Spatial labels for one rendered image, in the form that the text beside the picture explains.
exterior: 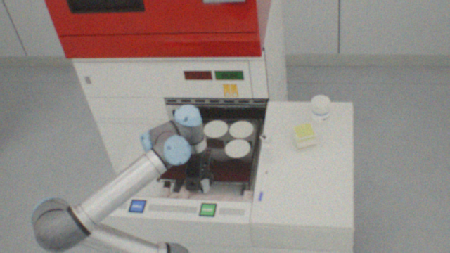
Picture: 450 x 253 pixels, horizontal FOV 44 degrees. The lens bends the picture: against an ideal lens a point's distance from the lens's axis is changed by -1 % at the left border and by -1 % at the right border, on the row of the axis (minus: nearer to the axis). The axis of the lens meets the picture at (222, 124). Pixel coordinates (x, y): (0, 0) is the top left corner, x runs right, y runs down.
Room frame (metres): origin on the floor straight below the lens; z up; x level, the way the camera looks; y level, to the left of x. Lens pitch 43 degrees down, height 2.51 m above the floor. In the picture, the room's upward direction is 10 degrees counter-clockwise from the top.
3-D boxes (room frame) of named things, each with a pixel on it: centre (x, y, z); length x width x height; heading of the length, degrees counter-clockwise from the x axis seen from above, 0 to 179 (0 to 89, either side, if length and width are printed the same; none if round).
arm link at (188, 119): (1.27, 0.10, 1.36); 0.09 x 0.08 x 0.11; 113
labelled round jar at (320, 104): (1.61, -0.39, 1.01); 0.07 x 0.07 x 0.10
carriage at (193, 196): (1.36, 0.12, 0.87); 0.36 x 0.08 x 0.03; 74
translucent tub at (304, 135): (1.49, -0.29, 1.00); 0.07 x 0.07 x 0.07; 4
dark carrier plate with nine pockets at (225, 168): (1.62, 0.06, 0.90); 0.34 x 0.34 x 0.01; 74
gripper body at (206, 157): (1.28, 0.10, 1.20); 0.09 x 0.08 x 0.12; 163
